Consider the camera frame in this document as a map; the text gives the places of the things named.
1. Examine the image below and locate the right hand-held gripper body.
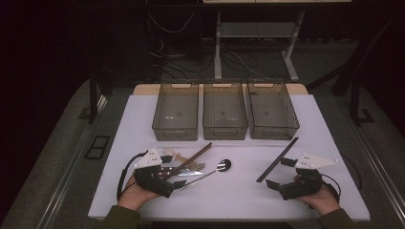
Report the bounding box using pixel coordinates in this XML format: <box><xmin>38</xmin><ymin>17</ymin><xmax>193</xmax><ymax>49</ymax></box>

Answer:
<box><xmin>278</xmin><ymin>152</ymin><xmax>339</xmax><ymax>201</ymax></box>

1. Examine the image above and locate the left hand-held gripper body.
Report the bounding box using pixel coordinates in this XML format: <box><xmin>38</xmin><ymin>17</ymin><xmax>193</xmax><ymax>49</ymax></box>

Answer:
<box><xmin>133</xmin><ymin>146</ymin><xmax>176</xmax><ymax>199</ymax></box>

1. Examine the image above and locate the black chopstick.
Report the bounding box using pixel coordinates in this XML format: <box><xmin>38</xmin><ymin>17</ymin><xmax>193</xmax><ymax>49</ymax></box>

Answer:
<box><xmin>256</xmin><ymin>136</ymin><xmax>300</xmax><ymax>184</ymax></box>

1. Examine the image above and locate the translucent orange plastic spoon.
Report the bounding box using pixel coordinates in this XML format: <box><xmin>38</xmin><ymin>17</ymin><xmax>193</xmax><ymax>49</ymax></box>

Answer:
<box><xmin>161</xmin><ymin>147</ymin><xmax>192</xmax><ymax>164</ymax></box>

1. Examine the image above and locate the brown wooden chopstick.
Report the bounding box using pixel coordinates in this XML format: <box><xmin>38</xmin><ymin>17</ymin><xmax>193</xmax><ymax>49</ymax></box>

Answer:
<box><xmin>165</xmin><ymin>141</ymin><xmax>213</xmax><ymax>181</ymax></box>

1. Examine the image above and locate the metal spoon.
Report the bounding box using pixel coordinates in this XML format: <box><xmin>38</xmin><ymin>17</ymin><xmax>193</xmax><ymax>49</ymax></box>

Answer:
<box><xmin>179</xmin><ymin>158</ymin><xmax>232</xmax><ymax>192</ymax></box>

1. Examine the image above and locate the smoky clear plastic bin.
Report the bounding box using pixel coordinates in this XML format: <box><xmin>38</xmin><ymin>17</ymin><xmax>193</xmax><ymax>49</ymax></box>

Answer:
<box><xmin>151</xmin><ymin>81</ymin><xmax>200</xmax><ymax>142</ymax></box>
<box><xmin>202</xmin><ymin>79</ymin><xmax>249</xmax><ymax>141</ymax></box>
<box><xmin>246</xmin><ymin>78</ymin><xmax>301</xmax><ymax>141</ymax></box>

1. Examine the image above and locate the person's left hand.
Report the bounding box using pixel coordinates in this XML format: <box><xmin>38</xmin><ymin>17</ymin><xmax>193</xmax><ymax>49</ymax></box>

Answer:
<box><xmin>117</xmin><ymin>176</ymin><xmax>160</xmax><ymax>213</ymax></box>

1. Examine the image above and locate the person's right hand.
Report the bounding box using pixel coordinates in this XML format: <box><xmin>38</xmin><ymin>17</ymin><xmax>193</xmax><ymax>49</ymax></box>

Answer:
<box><xmin>293</xmin><ymin>185</ymin><xmax>342</xmax><ymax>217</ymax></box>

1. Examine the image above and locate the dark metal fork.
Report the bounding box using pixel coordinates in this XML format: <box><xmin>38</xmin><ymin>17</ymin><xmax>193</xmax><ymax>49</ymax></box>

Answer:
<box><xmin>182</xmin><ymin>161</ymin><xmax>207</xmax><ymax>172</ymax></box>

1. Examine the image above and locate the black metal stand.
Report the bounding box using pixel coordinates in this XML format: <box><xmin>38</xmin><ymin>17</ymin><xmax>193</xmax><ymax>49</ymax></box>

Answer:
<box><xmin>307</xmin><ymin>13</ymin><xmax>400</xmax><ymax>126</ymax></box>
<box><xmin>77</xmin><ymin>68</ymin><xmax>116</xmax><ymax>125</ymax></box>

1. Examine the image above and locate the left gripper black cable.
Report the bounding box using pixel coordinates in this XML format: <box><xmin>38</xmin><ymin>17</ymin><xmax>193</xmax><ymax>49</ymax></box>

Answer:
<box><xmin>116</xmin><ymin>150</ymin><xmax>149</xmax><ymax>202</ymax></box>

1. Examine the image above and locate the black rectangular floor frame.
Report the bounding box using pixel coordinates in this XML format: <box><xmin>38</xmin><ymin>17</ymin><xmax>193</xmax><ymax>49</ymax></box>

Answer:
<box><xmin>84</xmin><ymin>135</ymin><xmax>111</xmax><ymax>160</ymax></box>

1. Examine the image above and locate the silver metal rail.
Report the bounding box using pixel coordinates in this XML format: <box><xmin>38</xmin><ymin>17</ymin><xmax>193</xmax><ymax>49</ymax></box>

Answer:
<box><xmin>348</xmin><ymin>122</ymin><xmax>405</xmax><ymax>219</ymax></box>
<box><xmin>36</xmin><ymin>94</ymin><xmax>108</xmax><ymax>229</ymax></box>

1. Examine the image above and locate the black floor cable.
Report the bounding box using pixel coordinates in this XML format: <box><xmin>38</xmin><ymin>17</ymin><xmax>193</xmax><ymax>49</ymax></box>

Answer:
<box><xmin>160</xmin><ymin>58</ymin><xmax>214</xmax><ymax>80</ymax></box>

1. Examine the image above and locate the white floor cable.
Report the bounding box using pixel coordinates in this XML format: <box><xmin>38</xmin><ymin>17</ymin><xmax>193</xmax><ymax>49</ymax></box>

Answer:
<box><xmin>227</xmin><ymin>51</ymin><xmax>266</xmax><ymax>79</ymax></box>

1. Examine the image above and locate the white metal desk frame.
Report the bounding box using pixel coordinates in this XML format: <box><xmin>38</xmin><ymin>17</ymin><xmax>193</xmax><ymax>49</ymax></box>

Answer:
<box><xmin>202</xmin><ymin>0</ymin><xmax>353</xmax><ymax>82</ymax></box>

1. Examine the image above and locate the white hanging cable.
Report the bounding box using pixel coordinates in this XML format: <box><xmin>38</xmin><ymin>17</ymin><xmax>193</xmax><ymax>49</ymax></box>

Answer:
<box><xmin>147</xmin><ymin>10</ymin><xmax>196</xmax><ymax>34</ymax></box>

